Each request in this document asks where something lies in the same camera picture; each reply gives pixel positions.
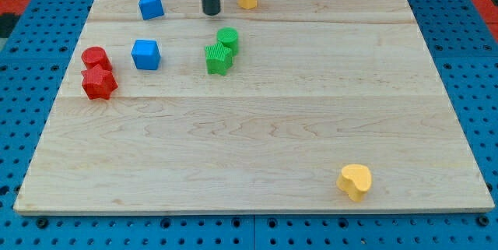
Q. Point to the green star block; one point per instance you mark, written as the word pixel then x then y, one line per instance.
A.
pixel 218 59

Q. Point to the light wooden board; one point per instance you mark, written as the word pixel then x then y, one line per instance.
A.
pixel 316 85

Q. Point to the green cylinder block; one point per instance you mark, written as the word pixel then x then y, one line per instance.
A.
pixel 229 38

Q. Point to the blue cube block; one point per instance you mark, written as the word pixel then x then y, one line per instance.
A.
pixel 146 55

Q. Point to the yellow heart block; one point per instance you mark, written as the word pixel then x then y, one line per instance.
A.
pixel 355 180

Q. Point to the red star block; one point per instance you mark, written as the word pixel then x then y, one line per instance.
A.
pixel 98 83

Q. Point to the red cylinder block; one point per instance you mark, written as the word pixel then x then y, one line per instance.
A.
pixel 94 56

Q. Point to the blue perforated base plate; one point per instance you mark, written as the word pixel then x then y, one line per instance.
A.
pixel 37 39

